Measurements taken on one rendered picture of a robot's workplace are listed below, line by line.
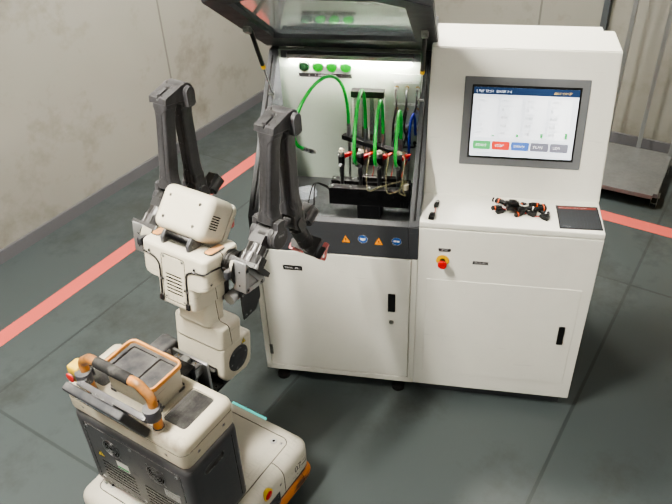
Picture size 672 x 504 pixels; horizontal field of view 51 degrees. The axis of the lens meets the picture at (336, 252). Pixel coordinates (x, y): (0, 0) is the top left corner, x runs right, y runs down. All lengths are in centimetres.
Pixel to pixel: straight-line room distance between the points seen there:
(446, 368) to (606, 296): 120
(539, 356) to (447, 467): 62
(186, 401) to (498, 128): 156
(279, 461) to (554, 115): 171
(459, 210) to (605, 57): 78
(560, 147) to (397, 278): 83
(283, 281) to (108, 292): 144
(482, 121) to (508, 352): 102
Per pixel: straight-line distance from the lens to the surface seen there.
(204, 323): 248
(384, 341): 323
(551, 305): 305
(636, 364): 380
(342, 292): 307
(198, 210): 225
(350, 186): 302
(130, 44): 505
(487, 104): 289
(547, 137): 293
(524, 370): 330
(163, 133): 245
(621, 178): 502
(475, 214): 286
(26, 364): 398
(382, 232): 285
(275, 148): 217
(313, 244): 252
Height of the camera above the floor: 256
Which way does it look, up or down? 37 degrees down
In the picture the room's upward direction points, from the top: 3 degrees counter-clockwise
